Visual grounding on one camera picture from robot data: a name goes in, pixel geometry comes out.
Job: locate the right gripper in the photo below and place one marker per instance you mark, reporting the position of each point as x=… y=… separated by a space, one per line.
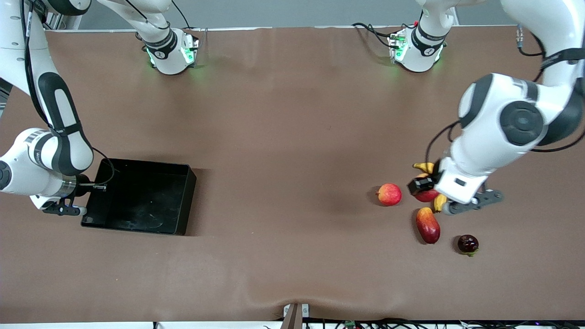
x=82 y=190

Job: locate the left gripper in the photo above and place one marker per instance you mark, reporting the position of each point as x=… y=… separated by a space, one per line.
x=422 y=184

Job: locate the red yellow apple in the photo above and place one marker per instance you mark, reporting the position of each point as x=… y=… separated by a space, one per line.
x=389 y=194
x=427 y=196

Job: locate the yellow banana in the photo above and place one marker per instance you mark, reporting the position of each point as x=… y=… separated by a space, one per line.
x=422 y=167

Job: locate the black plastic box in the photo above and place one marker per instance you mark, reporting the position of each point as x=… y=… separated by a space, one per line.
x=141 y=201

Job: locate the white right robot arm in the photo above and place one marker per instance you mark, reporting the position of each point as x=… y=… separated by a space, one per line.
x=59 y=114

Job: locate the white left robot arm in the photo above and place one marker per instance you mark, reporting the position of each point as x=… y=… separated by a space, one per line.
x=521 y=121

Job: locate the red yellow mango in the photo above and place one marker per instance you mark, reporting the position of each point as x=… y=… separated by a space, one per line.
x=428 y=226

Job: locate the table cover mat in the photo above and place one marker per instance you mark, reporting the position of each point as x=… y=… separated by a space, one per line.
x=292 y=137

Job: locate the small green connector board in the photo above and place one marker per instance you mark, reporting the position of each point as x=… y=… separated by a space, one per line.
x=350 y=324

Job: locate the aluminium frame profile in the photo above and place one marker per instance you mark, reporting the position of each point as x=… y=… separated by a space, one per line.
x=59 y=20

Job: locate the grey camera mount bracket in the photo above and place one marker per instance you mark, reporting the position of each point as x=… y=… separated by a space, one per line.
x=295 y=316

